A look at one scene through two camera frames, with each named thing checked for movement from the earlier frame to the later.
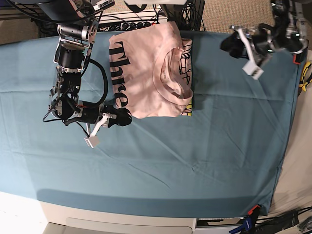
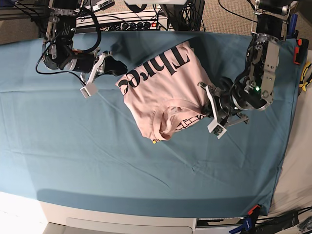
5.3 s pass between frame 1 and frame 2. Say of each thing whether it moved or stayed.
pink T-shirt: moved
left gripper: moved
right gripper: moved
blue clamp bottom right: stayed
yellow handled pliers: stayed
